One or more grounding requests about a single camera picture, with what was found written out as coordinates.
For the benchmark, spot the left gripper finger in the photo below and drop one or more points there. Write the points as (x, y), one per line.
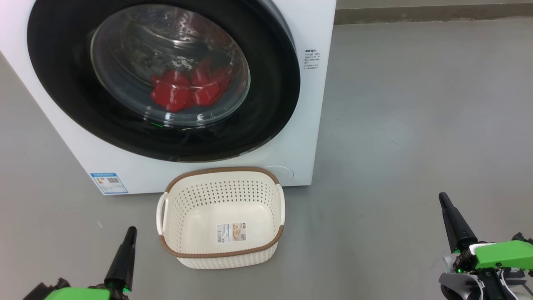
(123, 266)

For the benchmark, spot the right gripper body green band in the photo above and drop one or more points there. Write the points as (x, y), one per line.
(504, 254)

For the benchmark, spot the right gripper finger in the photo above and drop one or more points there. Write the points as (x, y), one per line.
(456, 229)

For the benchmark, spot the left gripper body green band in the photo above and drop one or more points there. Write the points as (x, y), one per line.
(75, 293)

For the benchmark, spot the round black glass washer door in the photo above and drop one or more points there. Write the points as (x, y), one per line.
(70, 91)

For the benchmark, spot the cream perforated basket brown rim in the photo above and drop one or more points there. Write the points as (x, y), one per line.
(225, 260)

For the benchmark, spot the printed product label with barcode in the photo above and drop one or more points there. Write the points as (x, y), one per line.
(231, 232)

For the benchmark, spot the white front-load washing machine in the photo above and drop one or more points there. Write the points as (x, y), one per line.
(306, 141)

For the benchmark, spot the round white filter cover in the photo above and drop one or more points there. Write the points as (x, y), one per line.
(283, 174)

